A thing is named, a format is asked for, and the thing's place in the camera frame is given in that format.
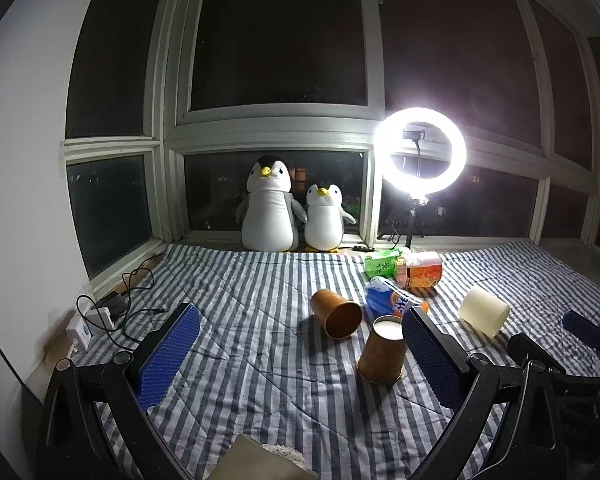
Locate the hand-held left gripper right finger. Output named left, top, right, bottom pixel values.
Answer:
left=401, top=305, right=569, bottom=480

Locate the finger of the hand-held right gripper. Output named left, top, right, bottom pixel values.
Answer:
left=509, top=332, right=568, bottom=378
left=561, top=310, right=600, bottom=361

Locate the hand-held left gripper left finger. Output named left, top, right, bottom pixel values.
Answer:
left=35, top=302, right=201, bottom=480

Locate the brown paper cup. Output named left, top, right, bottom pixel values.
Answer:
left=356, top=315, right=407, bottom=386
left=310, top=288, right=364, bottom=341

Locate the white paper cup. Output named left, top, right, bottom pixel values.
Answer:
left=457, top=286, right=511, bottom=339

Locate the orange soda bottle blue label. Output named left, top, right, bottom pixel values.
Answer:
left=364, top=276, right=430, bottom=319

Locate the black power adapter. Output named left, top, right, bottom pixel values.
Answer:
left=95, top=292, right=129, bottom=319

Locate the white power strip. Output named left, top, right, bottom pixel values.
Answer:
left=64, top=307, right=116, bottom=354

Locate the striped blue white blanket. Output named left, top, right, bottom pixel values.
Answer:
left=72, top=240, right=600, bottom=480

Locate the green snack packet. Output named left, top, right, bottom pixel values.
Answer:
left=364, top=248, right=407, bottom=281

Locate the black tripod stand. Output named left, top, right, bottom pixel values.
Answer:
left=377, top=194, right=426, bottom=251

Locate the beige cardboard piece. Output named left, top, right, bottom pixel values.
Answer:
left=212, top=433, right=322, bottom=480

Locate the small penguin plush toy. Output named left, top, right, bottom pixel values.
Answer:
left=300, top=182, right=357, bottom=254

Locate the large penguin plush toy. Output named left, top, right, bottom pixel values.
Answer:
left=235, top=154, right=309, bottom=253

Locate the black phone holder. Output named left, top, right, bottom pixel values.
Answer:
left=402, top=123, right=428, bottom=181

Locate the black cable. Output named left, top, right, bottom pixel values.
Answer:
left=74, top=269, right=167, bottom=346

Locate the round ring light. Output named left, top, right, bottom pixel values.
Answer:
left=373, top=105, right=469, bottom=196

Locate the white window frame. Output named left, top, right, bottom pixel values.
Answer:
left=59, top=0, right=600, bottom=287

